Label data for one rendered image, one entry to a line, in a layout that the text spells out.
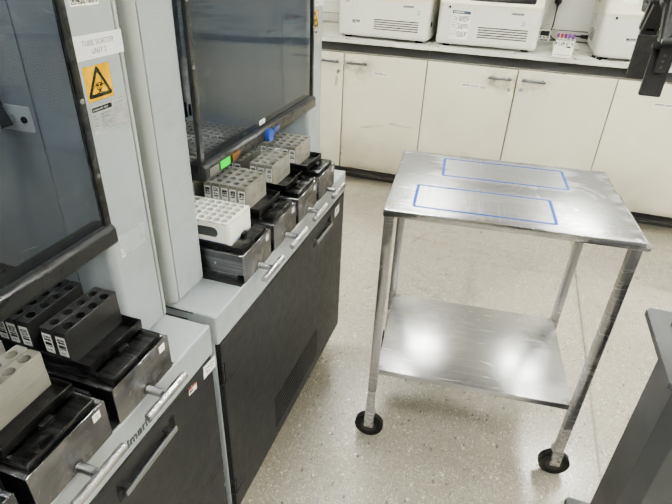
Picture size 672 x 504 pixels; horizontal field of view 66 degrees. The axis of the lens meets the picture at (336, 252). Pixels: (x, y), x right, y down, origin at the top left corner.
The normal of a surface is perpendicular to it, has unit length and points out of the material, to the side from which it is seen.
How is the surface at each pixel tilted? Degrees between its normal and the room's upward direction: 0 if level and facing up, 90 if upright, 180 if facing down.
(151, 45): 90
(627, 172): 90
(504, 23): 90
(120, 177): 90
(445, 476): 0
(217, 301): 0
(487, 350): 0
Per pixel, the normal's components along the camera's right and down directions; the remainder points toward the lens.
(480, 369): 0.04, -0.86
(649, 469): -0.90, 0.20
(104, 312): 0.95, 0.19
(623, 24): -0.33, 0.47
